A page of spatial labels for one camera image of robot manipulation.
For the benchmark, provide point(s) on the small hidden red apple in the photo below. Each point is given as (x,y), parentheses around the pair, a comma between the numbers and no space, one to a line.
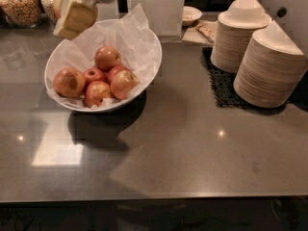
(94,74)

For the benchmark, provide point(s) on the left red apple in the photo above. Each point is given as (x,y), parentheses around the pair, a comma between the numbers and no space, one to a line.
(69,82)

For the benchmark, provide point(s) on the left cereal glass jar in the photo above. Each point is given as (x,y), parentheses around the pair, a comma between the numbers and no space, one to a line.
(22,13)

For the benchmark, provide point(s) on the left stack paper bowls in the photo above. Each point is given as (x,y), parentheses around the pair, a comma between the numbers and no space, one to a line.
(234,29)

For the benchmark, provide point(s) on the white slanted bowl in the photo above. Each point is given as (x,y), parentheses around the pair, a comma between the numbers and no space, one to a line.
(149,61)

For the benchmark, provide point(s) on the small white bowl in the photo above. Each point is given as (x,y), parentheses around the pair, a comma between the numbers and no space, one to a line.
(190,15)

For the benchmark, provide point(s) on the right red apple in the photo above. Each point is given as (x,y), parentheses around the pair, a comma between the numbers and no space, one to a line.
(122,83)

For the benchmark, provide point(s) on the white paper bowl liner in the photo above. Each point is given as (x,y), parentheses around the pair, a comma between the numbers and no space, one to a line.
(131,39)

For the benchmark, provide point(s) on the right white sign holder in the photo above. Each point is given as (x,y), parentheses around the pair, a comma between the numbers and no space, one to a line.
(164,16)

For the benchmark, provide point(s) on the paper napkin with bread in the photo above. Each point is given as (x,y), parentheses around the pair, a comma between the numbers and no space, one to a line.
(202,31)

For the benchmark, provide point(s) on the cereal glass jar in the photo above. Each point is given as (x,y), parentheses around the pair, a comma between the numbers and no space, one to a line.
(22,13)
(51,10)

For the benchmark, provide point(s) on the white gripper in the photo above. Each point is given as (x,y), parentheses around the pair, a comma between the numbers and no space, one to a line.
(79,15)

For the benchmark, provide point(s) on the right cereal glass jar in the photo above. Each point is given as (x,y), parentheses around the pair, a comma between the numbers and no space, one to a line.
(51,10)

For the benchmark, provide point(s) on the left white sign holder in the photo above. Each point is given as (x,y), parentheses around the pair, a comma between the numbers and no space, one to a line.
(107,11)

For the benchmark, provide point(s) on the black rubber mat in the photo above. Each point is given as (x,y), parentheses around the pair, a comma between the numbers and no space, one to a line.
(222,84)

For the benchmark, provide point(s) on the stack paper bowls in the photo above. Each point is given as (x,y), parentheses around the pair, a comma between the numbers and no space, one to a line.
(271,68)
(234,29)

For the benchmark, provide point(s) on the right stack paper bowls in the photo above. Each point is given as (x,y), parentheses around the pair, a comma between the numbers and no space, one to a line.
(271,68)

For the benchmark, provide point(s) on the hidden middle red apple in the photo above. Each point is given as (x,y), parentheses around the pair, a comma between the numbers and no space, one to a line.
(114,71)

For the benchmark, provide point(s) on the back red apple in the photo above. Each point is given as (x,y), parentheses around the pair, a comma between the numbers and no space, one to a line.
(106,57)

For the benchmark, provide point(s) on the white sign holder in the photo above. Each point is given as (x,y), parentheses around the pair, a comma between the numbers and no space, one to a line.
(164,16)
(107,11)

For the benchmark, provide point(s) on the front middle red apple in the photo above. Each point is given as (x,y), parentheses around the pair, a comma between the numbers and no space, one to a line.
(96,92)

